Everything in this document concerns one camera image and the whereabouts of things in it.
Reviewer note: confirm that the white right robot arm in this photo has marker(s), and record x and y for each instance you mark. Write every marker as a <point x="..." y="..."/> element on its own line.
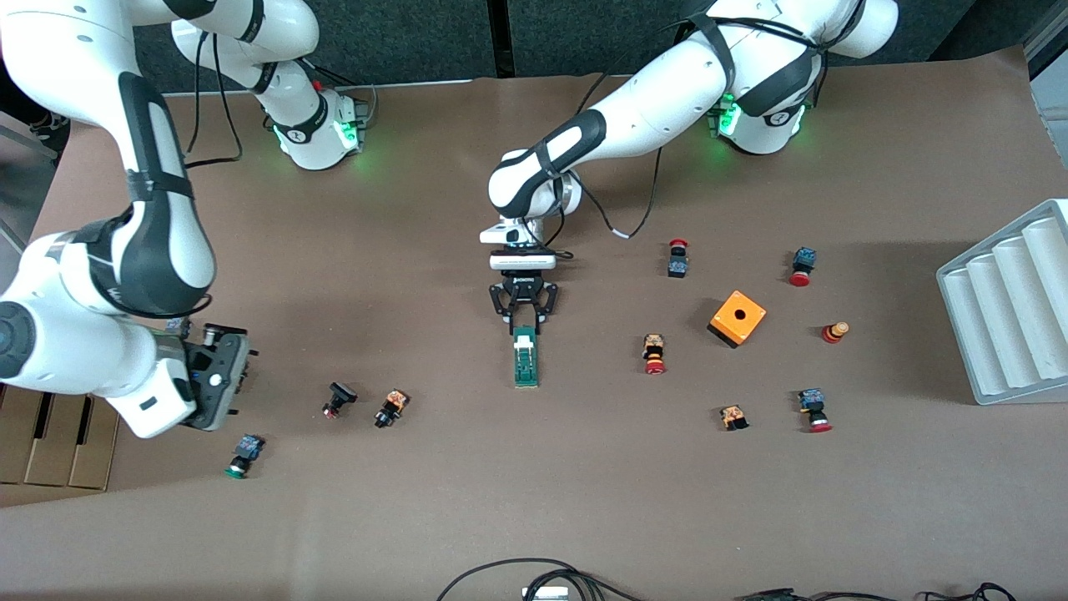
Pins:
<point x="158" y="242"/>

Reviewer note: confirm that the small red button black block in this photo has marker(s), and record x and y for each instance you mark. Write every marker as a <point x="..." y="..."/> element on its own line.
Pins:
<point x="677" y="265"/>

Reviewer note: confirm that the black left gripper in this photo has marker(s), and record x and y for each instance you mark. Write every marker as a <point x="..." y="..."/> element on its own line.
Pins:
<point x="523" y="291"/>

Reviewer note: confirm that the black switch red tip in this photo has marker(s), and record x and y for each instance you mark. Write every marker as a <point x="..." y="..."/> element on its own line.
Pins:
<point x="340" y="392"/>

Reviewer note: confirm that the black selector switch orange block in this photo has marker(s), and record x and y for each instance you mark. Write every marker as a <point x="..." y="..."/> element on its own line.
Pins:
<point x="392" y="406"/>

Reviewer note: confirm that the red yellow button head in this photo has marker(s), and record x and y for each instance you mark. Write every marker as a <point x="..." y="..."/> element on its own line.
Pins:
<point x="834" y="332"/>

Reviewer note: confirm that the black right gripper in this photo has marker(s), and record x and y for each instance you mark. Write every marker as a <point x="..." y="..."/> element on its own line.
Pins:
<point x="243" y="380"/>

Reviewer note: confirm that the black orange contact block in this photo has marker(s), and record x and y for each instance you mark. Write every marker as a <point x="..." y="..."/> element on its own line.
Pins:
<point x="734" y="416"/>

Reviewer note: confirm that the red mushroom button orange block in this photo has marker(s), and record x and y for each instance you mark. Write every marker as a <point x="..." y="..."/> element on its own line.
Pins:
<point x="654" y="351"/>

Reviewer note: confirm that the white adapter box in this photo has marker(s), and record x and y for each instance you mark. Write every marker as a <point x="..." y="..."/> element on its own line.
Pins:
<point x="544" y="593"/>

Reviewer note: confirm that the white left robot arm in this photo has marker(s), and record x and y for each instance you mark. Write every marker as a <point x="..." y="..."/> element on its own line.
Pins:
<point x="667" y="92"/>

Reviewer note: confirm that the red mushroom button blue block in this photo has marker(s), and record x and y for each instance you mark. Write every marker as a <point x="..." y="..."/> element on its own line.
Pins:
<point x="803" y="263"/>
<point x="813" y="405"/>

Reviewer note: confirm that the orange button enclosure box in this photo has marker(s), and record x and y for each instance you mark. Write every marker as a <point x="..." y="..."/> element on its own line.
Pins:
<point x="743" y="321"/>

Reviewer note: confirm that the grey ribbed plastic tray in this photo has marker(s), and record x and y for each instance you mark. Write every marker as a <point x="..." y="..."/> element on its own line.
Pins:
<point x="1001" y="309"/>

